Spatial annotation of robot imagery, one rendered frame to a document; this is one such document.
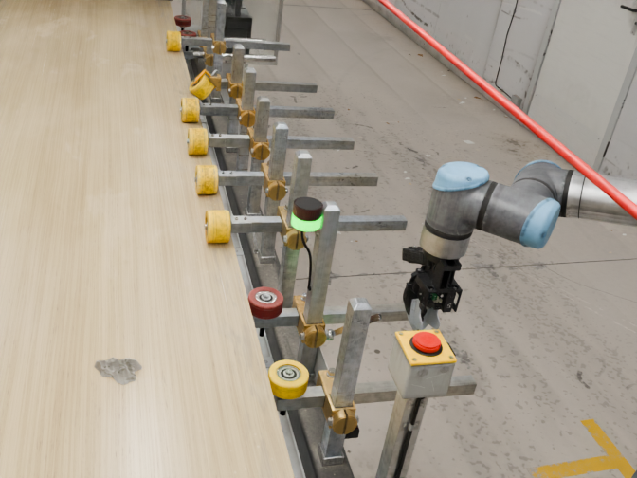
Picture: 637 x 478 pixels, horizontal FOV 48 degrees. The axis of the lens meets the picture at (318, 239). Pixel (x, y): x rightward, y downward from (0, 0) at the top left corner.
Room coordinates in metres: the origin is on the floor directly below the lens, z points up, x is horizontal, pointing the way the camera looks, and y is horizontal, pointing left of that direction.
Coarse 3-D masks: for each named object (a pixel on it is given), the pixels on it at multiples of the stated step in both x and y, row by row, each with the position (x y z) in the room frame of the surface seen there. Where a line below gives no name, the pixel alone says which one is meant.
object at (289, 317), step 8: (376, 304) 1.40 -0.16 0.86; (384, 304) 1.41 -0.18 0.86; (392, 304) 1.41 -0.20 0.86; (400, 304) 1.42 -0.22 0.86; (288, 312) 1.32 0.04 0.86; (296, 312) 1.33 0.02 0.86; (328, 312) 1.34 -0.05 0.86; (336, 312) 1.35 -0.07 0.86; (344, 312) 1.35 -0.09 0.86; (376, 312) 1.37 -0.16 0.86; (384, 312) 1.38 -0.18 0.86; (392, 312) 1.39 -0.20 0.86; (400, 312) 1.39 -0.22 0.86; (256, 320) 1.28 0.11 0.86; (264, 320) 1.29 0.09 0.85; (272, 320) 1.29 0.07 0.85; (280, 320) 1.30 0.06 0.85; (288, 320) 1.31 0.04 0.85; (296, 320) 1.31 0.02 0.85; (328, 320) 1.34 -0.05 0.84; (336, 320) 1.34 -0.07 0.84; (344, 320) 1.35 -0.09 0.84; (384, 320) 1.38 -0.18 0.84; (392, 320) 1.39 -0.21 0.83; (400, 320) 1.39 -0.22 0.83; (408, 320) 1.40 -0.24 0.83
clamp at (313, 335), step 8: (296, 296) 1.37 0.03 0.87; (296, 304) 1.35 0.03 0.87; (304, 304) 1.35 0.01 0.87; (304, 320) 1.29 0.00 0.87; (304, 328) 1.27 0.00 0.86; (312, 328) 1.26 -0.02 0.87; (320, 328) 1.27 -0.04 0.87; (304, 336) 1.26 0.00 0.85; (312, 336) 1.25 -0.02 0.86; (320, 336) 1.26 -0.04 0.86; (312, 344) 1.25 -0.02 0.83; (320, 344) 1.26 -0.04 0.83
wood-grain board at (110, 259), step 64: (0, 0) 3.28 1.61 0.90; (64, 0) 3.44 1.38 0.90; (0, 64) 2.48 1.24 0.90; (64, 64) 2.58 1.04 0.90; (128, 64) 2.68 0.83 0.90; (0, 128) 1.96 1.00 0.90; (64, 128) 2.03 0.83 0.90; (128, 128) 2.10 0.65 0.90; (0, 192) 1.59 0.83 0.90; (64, 192) 1.64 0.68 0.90; (128, 192) 1.69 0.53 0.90; (192, 192) 1.75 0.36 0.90; (0, 256) 1.31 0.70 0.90; (64, 256) 1.35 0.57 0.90; (128, 256) 1.39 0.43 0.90; (192, 256) 1.43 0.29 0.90; (0, 320) 1.10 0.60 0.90; (64, 320) 1.13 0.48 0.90; (128, 320) 1.16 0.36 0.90; (192, 320) 1.19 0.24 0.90; (0, 384) 0.93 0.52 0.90; (64, 384) 0.95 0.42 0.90; (128, 384) 0.98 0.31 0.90; (192, 384) 1.00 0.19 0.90; (256, 384) 1.03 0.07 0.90; (0, 448) 0.79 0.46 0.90; (64, 448) 0.81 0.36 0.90; (128, 448) 0.83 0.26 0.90; (192, 448) 0.85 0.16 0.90; (256, 448) 0.87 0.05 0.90
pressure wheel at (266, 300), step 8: (256, 288) 1.33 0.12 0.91; (264, 288) 1.33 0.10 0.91; (272, 288) 1.34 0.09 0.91; (248, 296) 1.30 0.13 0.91; (256, 296) 1.30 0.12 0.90; (264, 296) 1.30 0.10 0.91; (272, 296) 1.31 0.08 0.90; (280, 296) 1.31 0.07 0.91; (256, 304) 1.27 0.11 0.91; (264, 304) 1.27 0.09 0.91; (272, 304) 1.28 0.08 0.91; (280, 304) 1.29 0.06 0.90; (256, 312) 1.27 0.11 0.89; (264, 312) 1.27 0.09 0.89; (272, 312) 1.27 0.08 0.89; (280, 312) 1.29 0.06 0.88; (264, 328) 1.30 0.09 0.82
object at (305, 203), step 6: (300, 198) 1.30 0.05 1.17; (306, 198) 1.30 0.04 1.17; (312, 198) 1.31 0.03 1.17; (300, 204) 1.27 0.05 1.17; (306, 204) 1.28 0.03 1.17; (312, 204) 1.28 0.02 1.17; (318, 204) 1.29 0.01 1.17; (306, 210) 1.26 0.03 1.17; (312, 210) 1.26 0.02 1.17; (300, 234) 1.28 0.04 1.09; (318, 234) 1.28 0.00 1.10; (318, 240) 1.28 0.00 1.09; (306, 246) 1.28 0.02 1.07
